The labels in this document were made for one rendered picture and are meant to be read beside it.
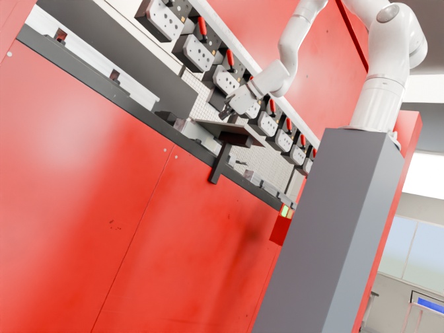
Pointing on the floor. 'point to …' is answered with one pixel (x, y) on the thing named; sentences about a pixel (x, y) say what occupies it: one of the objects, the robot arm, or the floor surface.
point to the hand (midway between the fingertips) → (223, 115)
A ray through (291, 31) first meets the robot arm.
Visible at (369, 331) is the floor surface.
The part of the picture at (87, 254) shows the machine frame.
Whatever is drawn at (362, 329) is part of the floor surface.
